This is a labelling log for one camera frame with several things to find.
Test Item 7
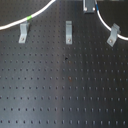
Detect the left metal cable clip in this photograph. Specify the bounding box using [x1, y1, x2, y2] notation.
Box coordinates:
[19, 22, 29, 43]

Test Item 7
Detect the white cable with green band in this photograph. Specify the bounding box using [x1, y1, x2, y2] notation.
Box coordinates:
[0, 0, 128, 41]

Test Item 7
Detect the right metal cable clip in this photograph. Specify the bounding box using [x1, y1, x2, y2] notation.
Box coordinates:
[107, 24, 121, 47]

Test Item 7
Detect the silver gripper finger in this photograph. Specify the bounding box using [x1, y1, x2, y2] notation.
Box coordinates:
[83, 0, 96, 13]

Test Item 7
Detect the middle metal cable clip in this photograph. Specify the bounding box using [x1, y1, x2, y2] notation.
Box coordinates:
[66, 21, 72, 45]

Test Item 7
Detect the metal cable clip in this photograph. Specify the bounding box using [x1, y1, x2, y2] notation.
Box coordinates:
[66, 21, 72, 45]
[107, 24, 121, 47]
[19, 22, 29, 43]

